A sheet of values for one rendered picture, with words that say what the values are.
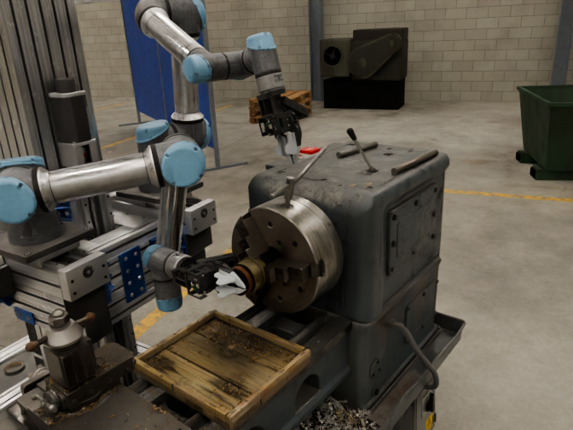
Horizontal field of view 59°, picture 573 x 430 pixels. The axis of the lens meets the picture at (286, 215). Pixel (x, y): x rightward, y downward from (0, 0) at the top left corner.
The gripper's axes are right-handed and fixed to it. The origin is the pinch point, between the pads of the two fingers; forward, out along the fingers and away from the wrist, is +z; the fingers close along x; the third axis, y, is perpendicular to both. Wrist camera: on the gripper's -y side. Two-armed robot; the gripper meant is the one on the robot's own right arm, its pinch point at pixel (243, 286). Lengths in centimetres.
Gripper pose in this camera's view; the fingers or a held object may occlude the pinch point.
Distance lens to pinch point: 130.1
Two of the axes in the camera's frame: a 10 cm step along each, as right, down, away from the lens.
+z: 7.7, 1.9, -6.1
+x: -0.5, -9.3, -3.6
